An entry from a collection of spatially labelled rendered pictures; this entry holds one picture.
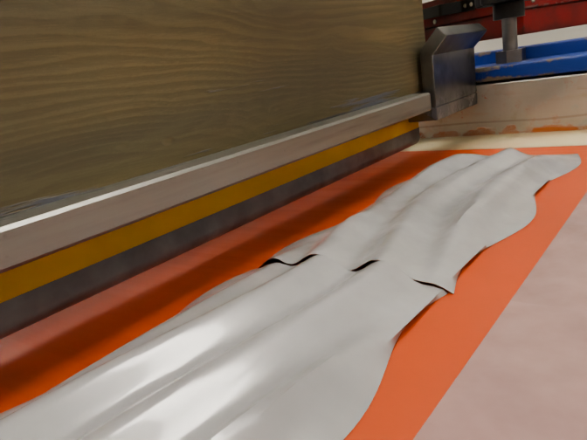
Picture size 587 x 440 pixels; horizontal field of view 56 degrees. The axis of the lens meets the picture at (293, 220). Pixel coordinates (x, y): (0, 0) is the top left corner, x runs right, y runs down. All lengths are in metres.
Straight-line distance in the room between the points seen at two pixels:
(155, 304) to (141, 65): 0.07
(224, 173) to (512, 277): 0.09
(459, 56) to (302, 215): 0.17
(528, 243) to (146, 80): 0.13
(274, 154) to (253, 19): 0.05
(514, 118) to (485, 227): 0.21
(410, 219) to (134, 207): 0.09
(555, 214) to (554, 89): 0.18
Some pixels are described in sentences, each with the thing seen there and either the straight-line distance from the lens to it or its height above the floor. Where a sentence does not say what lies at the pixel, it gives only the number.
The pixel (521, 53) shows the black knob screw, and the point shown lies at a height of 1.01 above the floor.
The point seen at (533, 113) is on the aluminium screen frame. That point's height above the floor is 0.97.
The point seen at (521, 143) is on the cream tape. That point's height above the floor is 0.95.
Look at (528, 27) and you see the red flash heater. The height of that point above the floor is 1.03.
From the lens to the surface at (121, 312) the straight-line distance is 0.18.
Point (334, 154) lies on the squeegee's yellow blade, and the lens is 0.28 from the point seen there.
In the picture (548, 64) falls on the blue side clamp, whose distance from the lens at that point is 0.39.
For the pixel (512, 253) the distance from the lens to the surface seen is 0.18.
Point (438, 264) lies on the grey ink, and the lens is 0.17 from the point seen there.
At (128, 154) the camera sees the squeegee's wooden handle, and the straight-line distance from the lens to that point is 0.18.
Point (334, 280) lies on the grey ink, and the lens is 0.16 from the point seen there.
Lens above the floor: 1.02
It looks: 15 degrees down
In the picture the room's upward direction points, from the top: 9 degrees counter-clockwise
